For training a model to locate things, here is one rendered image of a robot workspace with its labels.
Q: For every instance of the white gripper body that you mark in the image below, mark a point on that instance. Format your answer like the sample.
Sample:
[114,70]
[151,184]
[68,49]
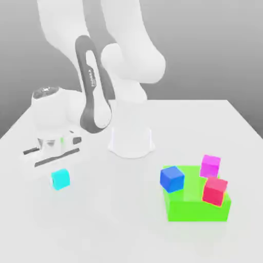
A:
[55,159]

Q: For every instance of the small cyan cube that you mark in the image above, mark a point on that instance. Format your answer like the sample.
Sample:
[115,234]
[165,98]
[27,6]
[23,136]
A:
[61,179]

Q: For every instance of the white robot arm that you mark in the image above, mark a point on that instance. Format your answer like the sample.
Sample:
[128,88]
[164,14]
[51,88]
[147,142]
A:
[131,61]

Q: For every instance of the small blue cube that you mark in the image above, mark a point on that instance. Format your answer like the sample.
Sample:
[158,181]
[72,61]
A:
[172,179]

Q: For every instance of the small magenta cube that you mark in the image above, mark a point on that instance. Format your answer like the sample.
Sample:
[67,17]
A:
[210,166]

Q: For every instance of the small red cube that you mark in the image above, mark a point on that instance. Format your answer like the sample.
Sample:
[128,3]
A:
[214,192]

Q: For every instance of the large green box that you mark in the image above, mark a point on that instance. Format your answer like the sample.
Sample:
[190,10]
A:
[195,207]

